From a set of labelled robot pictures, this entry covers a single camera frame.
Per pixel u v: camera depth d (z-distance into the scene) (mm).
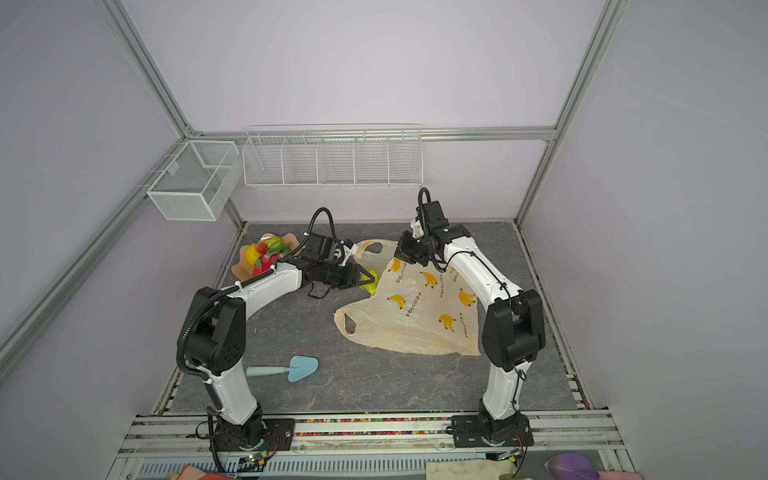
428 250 643
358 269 826
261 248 1022
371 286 863
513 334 483
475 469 683
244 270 1021
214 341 490
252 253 1019
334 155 988
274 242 1048
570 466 703
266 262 967
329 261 805
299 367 832
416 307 825
